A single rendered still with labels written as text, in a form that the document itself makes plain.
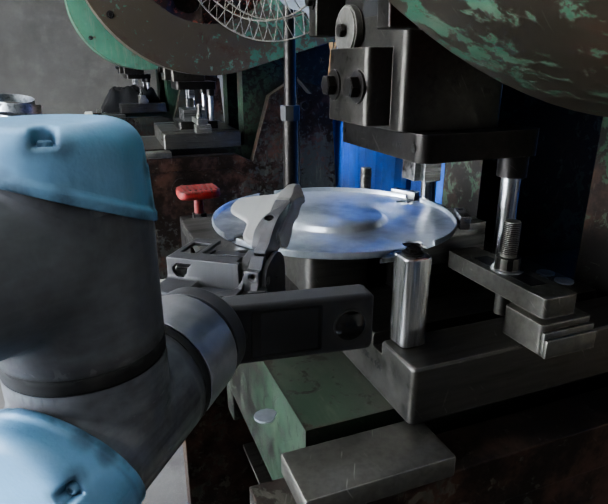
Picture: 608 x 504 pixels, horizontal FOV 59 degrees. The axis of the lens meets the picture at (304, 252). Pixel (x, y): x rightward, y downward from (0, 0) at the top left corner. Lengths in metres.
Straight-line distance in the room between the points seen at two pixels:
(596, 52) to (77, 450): 0.27
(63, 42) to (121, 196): 6.96
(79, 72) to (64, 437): 6.97
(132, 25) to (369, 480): 1.64
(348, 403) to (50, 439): 0.35
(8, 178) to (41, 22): 6.98
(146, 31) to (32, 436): 1.72
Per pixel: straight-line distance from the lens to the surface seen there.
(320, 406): 0.54
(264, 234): 0.43
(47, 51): 7.18
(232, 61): 1.94
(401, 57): 0.59
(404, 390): 0.52
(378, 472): 0.48
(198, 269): 0.43
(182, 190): 0.92
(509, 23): 0.28
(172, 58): 1.91
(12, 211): 0.22
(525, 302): 0.56
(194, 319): 0.33
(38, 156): 0.22
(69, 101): 7.19
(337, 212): 0.66
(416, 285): 0.50
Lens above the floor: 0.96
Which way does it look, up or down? 19 degrees down
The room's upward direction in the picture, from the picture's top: straight up
